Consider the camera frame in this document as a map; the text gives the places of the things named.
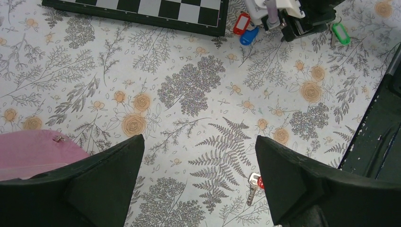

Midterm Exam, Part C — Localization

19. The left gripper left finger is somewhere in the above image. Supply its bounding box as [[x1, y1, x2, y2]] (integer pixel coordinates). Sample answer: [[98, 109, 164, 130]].
[[0, 135, 145, 227]]

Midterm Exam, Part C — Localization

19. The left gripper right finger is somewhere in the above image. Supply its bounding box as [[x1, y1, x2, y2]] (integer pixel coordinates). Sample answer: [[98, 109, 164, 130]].
[[255, 136, 401, 227]]

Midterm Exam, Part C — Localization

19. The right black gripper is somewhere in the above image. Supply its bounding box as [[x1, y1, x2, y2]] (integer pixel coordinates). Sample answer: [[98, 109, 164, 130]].
[[281, 0, 343, 42]]

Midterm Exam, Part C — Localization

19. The blue tag key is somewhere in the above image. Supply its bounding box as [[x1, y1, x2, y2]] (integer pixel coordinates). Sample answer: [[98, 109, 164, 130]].
[[239, 27, 259, 45]]

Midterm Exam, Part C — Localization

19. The green tag key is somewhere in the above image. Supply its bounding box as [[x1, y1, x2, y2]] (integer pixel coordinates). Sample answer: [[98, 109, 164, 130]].
[[331, 23, 351, 47]]

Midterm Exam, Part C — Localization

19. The pink plastic box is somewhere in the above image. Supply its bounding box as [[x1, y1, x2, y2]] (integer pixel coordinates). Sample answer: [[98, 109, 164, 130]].
[[0, 130, 89, 181]]

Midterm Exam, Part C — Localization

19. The black grey checkerboard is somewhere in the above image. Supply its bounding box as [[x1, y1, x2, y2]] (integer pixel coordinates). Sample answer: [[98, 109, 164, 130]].
[[42, 0, 229, 36]]

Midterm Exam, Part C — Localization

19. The floral table mat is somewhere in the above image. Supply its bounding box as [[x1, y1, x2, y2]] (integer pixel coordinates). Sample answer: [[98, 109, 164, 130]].
[[0, 0, 401, 227]]

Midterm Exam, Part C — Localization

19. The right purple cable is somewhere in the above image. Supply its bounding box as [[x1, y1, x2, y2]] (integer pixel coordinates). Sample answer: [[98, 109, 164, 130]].
[[265, 0, 280, 29]]

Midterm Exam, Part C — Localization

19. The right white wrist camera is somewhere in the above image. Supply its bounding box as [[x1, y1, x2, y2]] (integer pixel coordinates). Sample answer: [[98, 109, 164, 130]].
[[244, 0, 306, 26]]

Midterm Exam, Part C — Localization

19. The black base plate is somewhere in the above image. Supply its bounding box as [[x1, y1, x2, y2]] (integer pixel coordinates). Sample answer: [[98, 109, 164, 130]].
[[339, 48, 401, 183]]

